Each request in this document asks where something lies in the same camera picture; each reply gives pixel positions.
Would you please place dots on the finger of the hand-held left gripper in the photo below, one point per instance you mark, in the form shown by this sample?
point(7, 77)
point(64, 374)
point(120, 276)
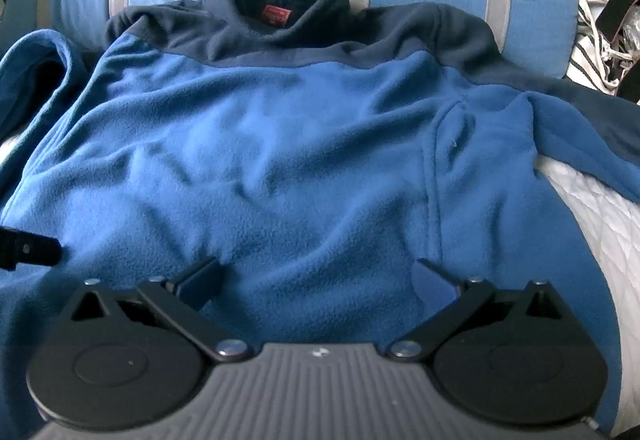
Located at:
point(30, 250)

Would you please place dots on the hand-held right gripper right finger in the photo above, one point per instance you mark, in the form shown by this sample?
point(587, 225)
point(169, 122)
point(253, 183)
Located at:
point(430, 282)

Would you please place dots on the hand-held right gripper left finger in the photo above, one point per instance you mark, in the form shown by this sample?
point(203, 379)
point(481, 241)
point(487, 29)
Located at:
point(200, 282)

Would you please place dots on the blue fleece jacket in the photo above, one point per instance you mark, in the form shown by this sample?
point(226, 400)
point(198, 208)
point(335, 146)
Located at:
point(300, 159)

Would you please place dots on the white quilted bedspread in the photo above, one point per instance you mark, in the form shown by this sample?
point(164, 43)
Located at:
point(605, 240)

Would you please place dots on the striped cloth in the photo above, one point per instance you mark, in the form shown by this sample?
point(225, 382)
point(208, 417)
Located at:
point(592, 54)

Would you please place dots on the black bag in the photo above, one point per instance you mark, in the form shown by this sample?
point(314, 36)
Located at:
point(617, 17)

